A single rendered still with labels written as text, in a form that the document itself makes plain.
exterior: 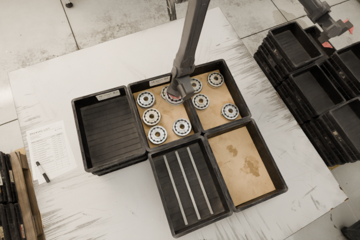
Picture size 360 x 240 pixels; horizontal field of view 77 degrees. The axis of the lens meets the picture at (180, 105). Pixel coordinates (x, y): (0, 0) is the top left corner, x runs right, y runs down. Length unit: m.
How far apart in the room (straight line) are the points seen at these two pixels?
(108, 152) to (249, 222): 0.86
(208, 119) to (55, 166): 0.91
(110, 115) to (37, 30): 1.86
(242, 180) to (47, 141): 1.13
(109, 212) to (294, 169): 1.10
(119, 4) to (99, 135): 2.00
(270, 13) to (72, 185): 2.80
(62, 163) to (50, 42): 1.66
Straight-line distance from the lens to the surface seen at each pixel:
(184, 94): 0.93
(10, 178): 2.19
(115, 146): 1.29
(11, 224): 2.04
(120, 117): 1.33
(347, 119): 2.21
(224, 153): 1.30
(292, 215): 1.55
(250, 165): 1.34
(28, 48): 2.90
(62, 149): 1.51
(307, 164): 1.64
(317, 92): 2.31
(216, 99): 1.39
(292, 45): 2.31
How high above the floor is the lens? 2.07
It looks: 67 degrees down
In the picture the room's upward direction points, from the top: 11 degrees clockwise
